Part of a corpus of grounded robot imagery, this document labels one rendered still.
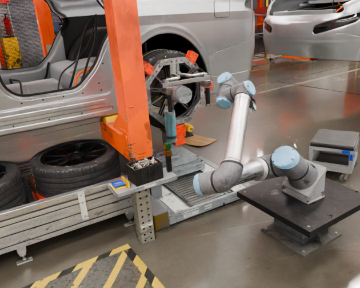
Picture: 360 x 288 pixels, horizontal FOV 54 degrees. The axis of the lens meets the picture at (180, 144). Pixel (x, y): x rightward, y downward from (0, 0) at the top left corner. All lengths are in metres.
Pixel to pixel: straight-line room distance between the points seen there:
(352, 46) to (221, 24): 2.05
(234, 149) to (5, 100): 1.64
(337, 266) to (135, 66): 1.72
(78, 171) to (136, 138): 0.47
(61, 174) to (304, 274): 1.67
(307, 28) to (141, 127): 3.07
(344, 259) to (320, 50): 3.03
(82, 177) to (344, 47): 3.47
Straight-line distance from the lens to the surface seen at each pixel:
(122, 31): 2.27
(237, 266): 2.30
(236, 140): 1.82
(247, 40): 3.45
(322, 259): 2.43
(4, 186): 2.59
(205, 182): 1.77
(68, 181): 2.59
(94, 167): 2.59
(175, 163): 3.15
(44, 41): 4.94
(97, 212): 2.60
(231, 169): 1.72
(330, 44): 4.83
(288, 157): 2.18
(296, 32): 5.04
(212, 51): 3.21
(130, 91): 2.32
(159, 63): 2.83
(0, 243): 2.56
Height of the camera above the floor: 1.47
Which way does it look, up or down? 20 degrees down
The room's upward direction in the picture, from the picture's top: 4 degrees counter-clockwise
